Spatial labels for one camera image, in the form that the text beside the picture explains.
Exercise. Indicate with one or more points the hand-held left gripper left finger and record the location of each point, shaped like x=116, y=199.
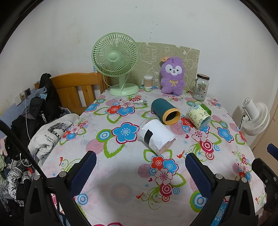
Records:
x=83, y=171

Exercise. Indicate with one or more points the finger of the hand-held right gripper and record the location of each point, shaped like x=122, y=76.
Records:
x=272, y=148
x=263, y=173

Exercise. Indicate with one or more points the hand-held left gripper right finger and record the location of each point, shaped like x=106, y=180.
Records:
x=198, y=173

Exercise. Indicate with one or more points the white paper cup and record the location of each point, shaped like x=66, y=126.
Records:
x=156, y=135

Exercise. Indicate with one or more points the clear cup with yellow-green sleeve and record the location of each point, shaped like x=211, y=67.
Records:
x=198, y=117

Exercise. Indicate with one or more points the teal cup with yellow rim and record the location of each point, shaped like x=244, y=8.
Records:
x=164, y=108

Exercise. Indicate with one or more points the white floor fan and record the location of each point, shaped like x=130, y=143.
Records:
x=257, y=116

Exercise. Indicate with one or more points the floral tablecloth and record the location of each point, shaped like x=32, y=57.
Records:
x=121, y=178

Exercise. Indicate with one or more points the white printed shirt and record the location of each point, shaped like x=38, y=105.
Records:
x=52, y=134

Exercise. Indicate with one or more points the pile of clothes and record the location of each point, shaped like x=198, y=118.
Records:
x=13, y=180
x=20, y=144

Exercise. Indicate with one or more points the black jacket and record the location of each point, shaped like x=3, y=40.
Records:
x=46, y=104

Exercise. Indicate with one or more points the glass jar mug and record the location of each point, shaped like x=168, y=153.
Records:
x=201, y=89

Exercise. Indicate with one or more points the wooden headboard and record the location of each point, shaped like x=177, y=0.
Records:
x=71, y=87

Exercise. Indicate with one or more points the white fan power plug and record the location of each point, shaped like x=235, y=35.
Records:
x=140, y=101

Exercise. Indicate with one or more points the light blue cloth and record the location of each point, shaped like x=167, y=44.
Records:
x=40, y=92

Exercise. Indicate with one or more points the purple plush toy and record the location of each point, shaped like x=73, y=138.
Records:
x=173, y=78

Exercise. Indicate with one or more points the cotton swab container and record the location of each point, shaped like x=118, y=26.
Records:
x=148, y=82

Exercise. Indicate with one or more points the green desk fan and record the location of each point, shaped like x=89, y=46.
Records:
x=115, y=55

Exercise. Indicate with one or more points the beige patterned mat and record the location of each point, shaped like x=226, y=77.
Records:
x=149, y=58

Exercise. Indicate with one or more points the wall socket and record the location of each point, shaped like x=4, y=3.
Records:
x=27, y=92

